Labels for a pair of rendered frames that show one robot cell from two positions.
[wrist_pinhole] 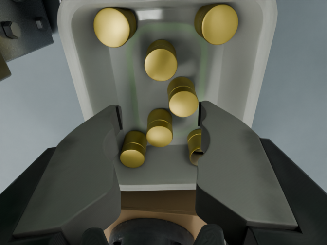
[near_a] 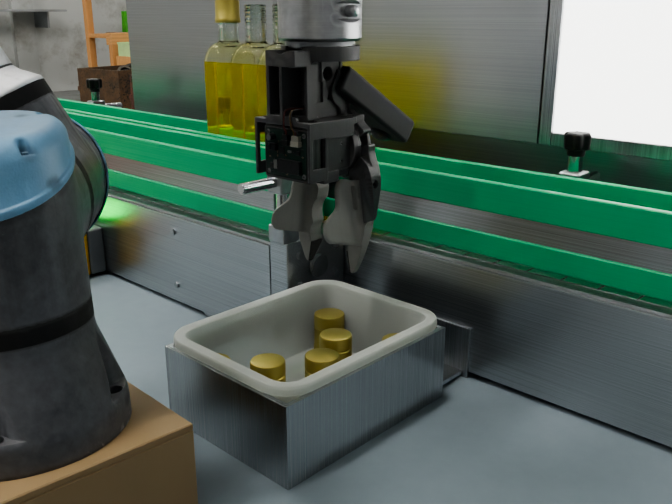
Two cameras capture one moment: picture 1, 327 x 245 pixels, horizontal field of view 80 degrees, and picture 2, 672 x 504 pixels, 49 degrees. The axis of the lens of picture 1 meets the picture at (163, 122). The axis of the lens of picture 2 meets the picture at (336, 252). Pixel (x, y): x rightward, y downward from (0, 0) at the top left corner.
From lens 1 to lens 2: 0.75 m
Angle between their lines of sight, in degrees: 96
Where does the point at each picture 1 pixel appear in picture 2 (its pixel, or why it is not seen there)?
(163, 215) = (140, 395)
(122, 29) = (335, 315)
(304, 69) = (472, 474)
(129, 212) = not seen: hidden behind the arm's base
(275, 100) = (416, 484)
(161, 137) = (269, 360)
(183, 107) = (319, 355)
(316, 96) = not seen: outside the picture
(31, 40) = (292, 273)
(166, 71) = (335, 337)
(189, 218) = (162, 413)
